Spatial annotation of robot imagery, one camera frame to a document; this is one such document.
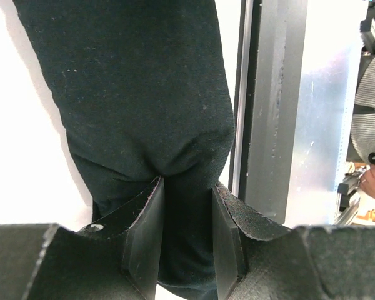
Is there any grey striped sleeve background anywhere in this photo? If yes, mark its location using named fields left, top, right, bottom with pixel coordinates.
left=351, top=57, right=375, bottom=162

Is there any black t shirt blue logo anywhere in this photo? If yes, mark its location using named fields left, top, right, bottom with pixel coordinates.
left=14, top=1, right=235, bottom=299

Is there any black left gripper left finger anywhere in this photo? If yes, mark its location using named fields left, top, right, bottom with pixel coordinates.
left=0, top=177, right=164, bottom=300

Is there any aluminium frame rail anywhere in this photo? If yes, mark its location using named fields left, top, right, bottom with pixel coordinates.
left=229, top=1, right=309, bottom=223

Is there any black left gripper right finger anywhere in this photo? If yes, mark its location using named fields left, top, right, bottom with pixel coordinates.
left=212, top=183, right=375, bottom=300

